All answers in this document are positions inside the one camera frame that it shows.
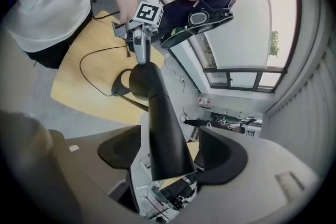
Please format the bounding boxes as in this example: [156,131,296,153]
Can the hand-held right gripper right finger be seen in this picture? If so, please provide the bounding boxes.
[183,125,322,224]

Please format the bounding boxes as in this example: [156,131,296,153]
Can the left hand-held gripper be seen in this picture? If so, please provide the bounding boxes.
[111,1,165,66]

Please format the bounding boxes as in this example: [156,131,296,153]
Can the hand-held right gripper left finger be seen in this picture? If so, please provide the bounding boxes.
[48,124,144,218]

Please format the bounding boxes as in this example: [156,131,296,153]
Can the person's black trousers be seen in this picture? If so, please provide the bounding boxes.
[24,6,95,70]

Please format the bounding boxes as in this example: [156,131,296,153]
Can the white roller blind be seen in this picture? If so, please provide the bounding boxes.
[204,0,271,69]

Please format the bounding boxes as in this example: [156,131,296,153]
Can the person's white shirt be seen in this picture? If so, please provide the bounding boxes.
[4,0,112,54]

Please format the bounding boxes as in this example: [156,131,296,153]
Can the green tree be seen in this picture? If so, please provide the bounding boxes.
[268,30,280,58]

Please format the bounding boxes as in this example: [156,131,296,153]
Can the black cable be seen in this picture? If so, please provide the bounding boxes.
[92,9,122,20]

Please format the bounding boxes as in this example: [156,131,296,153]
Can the white wall socket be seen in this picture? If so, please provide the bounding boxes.
[197,96,212,108]

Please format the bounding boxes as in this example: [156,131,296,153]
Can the white floor cable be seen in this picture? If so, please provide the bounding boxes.
[164,59,191,124]

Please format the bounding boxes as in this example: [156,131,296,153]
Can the black lamp power cord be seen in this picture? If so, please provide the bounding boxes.
[79,44,133,97]

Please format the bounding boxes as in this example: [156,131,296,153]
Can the black window frame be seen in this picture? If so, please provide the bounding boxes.
[202,66,286,93]

